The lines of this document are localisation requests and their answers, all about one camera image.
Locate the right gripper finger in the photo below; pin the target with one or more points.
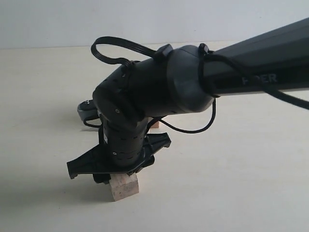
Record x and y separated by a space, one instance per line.
102 178

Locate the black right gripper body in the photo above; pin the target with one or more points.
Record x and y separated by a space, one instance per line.
121 150

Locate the medium striped wooden cube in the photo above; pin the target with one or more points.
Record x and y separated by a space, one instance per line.
123 186

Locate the large light wooden cube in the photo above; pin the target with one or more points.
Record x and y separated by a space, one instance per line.
155 125

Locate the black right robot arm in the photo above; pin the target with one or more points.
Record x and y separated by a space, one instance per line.
149 85

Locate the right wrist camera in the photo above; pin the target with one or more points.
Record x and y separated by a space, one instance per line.
87 111

